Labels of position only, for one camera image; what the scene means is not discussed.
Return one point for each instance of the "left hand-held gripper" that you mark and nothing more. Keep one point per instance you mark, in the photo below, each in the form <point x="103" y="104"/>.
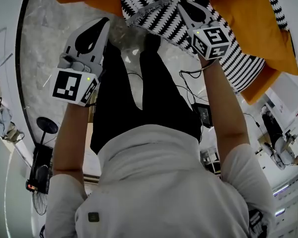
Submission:
<point x="65" y="87"/>

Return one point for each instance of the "person's right forearm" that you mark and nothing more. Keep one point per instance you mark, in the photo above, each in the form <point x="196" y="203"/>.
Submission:
<point x="226" y="108"/>

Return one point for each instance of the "white shelving unit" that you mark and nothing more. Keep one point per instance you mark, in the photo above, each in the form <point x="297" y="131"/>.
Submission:
<point x="291" y="207"/>

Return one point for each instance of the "person's black trousers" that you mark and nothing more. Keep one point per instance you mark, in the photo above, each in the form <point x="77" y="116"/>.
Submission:
<point x="116" y="103"/>

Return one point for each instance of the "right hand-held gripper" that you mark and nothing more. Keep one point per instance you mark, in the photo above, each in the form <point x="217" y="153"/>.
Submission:
<point x="211" y="42"/>

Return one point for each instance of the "black white zigzag blanket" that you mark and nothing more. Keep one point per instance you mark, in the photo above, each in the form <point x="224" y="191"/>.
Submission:
<point x="161" y="18"/>

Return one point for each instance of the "person's white shirt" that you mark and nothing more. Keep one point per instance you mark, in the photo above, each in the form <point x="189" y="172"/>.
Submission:
<point x="159" y="187"/>

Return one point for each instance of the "orange sofa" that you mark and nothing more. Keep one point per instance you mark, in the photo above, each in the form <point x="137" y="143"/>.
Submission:
<point x="253" y="26"/>

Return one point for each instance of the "person's left forearm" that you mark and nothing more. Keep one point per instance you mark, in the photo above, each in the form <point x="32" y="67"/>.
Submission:
<point x="69" y="137"/>

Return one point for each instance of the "black power pack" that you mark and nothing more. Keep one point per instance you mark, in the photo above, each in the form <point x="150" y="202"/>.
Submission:
<point x="204" y="114"/>

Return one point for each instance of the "black standing fan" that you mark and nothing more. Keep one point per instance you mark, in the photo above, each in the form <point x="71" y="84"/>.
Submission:
<point x="41" y="167"/>

